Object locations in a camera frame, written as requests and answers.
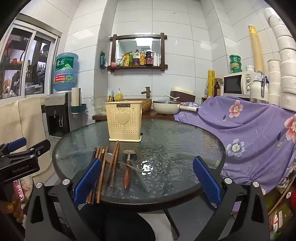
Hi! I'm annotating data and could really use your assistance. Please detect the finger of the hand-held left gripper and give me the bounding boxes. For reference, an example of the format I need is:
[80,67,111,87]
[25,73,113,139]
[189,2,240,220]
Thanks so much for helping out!
[0,139,51,164]
[0,137,27,154]

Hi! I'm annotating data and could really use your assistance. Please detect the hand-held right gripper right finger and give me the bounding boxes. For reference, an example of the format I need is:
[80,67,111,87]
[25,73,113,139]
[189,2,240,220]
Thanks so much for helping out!
[193,156,270,241]

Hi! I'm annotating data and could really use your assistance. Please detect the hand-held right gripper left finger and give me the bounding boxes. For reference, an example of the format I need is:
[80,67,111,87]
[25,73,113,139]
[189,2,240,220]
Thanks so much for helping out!
[24,158,102,241]

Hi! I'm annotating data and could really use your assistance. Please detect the row of wooden chopsticks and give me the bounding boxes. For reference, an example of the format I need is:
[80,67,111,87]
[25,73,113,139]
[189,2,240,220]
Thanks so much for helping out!
[86,141,121,205]

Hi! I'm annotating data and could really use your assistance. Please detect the white spoon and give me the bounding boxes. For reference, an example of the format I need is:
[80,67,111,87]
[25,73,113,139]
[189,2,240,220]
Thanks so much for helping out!
[105,152,121,167]

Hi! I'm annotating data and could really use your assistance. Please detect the metal spoon with wooden handle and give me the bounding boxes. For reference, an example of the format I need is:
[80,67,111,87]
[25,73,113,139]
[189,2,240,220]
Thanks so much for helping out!
[122,150,137,189]

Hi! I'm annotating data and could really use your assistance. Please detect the grey handled utensil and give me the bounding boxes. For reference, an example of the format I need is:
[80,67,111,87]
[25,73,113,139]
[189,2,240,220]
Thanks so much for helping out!
[129,159,151,192]

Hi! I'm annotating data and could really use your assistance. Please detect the cream perforated utensil holder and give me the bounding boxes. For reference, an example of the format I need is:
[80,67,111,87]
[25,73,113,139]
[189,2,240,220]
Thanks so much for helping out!
[105,101,143,142]

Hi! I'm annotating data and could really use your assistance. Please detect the phone with pink case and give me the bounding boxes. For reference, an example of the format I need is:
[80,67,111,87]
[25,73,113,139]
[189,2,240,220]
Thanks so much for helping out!
[13,179,25,203]

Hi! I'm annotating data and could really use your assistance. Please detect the beige cloth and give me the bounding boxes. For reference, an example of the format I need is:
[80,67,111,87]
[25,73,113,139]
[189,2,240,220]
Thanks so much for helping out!
[0,97,60,186]

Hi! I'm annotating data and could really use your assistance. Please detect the water dispenser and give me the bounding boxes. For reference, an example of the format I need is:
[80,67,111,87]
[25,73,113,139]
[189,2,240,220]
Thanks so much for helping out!
[41,91,72,141]

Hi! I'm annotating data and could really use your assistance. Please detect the round glass table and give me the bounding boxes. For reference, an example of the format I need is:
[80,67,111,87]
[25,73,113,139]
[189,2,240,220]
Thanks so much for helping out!
[52,119,226,235]

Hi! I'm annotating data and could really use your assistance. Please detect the white and teal cup dispenser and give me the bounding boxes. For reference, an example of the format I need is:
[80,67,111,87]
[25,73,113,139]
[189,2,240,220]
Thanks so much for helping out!
[70,87,87,115]

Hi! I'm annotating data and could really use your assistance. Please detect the purple floral cloth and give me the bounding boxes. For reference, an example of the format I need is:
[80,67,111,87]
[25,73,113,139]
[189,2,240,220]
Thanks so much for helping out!
[173,95,296,214]

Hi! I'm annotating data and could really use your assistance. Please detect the clear plastic bag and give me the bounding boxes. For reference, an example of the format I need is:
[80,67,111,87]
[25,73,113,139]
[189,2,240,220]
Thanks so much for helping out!
[89,95,108,115]

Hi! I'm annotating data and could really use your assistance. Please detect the wooden counter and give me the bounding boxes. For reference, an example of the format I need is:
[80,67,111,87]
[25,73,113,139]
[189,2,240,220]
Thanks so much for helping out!
[92,109,175,122]

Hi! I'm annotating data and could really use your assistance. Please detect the sliding window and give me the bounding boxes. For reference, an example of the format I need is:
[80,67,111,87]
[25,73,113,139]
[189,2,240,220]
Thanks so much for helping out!
[0,20,62,100]

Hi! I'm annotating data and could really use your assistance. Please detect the blue water jug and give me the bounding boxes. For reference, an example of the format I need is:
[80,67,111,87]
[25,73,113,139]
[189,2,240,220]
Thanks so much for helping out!
[53,53,79,93]

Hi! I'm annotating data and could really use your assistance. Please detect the white pan with lid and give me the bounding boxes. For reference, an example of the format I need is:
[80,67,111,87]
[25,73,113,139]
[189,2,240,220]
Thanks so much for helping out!
[153,100,200,115]

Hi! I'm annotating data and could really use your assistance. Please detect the brown and white rice cooker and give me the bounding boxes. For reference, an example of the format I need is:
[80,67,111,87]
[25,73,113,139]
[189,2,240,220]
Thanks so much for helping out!
[170,87,196,103]

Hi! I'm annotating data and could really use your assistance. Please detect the yellow roll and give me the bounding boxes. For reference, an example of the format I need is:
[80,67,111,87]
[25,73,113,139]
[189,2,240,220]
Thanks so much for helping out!
[207,70,216,97]

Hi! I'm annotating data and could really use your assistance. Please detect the white microwave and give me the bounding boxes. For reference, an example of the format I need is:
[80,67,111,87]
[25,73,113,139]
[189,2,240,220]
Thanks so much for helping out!
[223,71,258,96]

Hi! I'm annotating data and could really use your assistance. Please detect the white kettle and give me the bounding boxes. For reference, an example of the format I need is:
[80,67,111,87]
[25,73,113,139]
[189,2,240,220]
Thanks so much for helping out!
[250,72,270,102]

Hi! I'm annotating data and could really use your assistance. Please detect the stack of green containers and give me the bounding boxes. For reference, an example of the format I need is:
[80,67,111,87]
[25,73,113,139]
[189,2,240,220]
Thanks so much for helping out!
[229,55,242,74]

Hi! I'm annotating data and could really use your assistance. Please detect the dark soy sauce bottle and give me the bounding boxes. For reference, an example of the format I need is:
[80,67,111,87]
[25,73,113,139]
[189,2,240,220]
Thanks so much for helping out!
[145,47,153,66]

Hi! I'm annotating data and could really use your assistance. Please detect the tall stack of paper cups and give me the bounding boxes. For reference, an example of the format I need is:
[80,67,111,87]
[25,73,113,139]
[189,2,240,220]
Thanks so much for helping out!
[248,25,265,73]

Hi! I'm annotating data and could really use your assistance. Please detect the wooden framed mirror shelf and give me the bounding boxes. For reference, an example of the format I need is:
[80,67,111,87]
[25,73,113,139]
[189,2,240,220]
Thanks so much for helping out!
[107,33,168,71]

